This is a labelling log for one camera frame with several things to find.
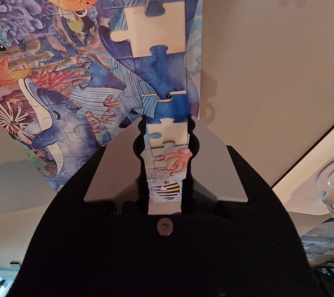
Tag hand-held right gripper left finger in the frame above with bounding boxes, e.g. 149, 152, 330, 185
83, 116, 150, 214

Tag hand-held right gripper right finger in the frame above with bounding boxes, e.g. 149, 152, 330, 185
180, 115, 249, 214

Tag white blue striped puzzle piece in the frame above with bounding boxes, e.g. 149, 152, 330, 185
70, 59, 127, 130

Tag sea animals jigsaw puzzle board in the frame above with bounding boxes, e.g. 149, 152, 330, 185
0, 0, 204, 201

